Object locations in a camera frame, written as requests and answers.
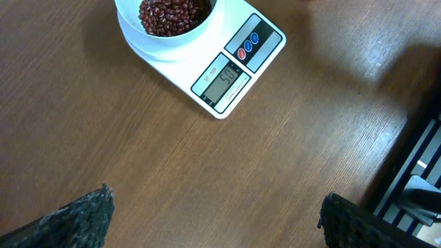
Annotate red beans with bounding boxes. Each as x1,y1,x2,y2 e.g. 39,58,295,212
139,0,212,37

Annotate white digital kitchen scale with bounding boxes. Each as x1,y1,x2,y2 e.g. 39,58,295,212
116,0,287,120

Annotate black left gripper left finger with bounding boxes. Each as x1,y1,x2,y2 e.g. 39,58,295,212
1,185,114,248

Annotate grey metal table frame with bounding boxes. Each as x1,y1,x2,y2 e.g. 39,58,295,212
365,68,440,246

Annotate white round bowl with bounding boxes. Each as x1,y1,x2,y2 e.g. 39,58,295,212
115,0,225,47

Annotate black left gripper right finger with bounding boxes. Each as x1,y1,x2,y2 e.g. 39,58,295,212
318,193,430,248

